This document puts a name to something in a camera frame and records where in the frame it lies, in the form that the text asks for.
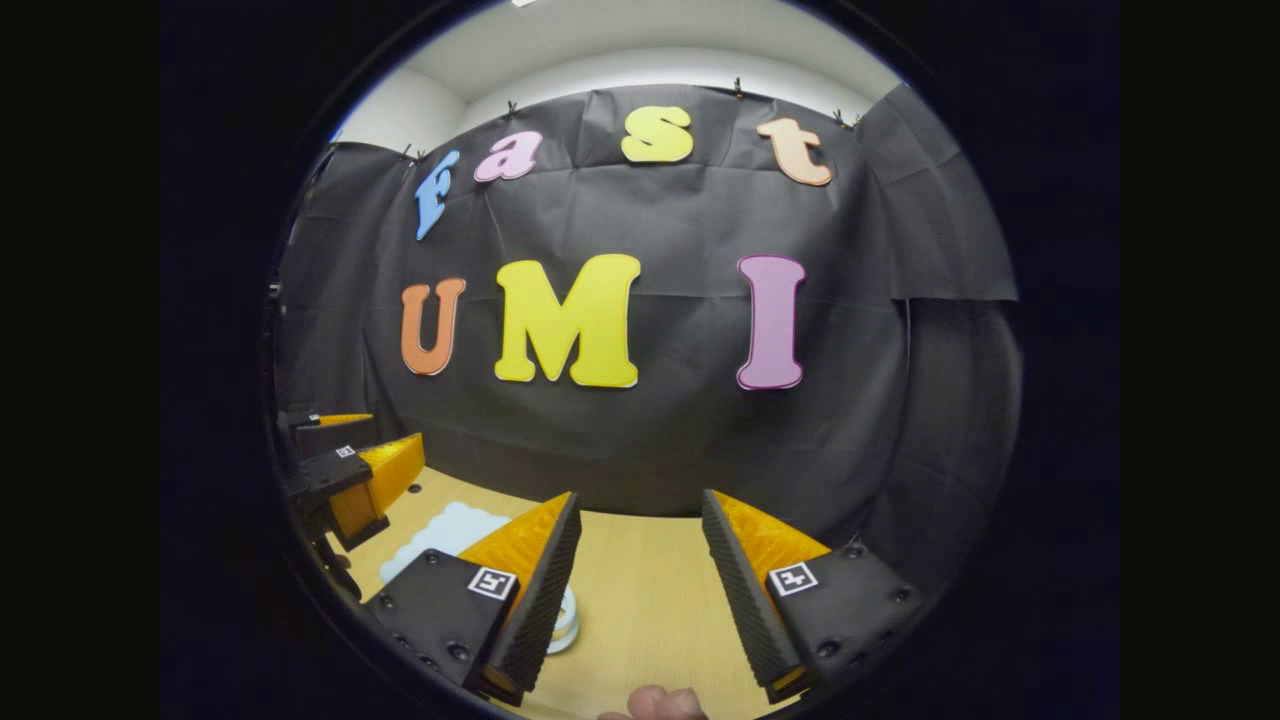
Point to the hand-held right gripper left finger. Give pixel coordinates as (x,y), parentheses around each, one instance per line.
(535,610)

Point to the light blue suitcase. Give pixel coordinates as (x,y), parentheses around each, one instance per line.
(445,530)

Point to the white round jar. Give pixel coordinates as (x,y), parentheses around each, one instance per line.
(564,625)

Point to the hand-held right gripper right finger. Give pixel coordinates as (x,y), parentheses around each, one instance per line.
(745,600)

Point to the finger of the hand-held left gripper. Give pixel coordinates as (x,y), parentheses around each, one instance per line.
(325,475)
(330,435)

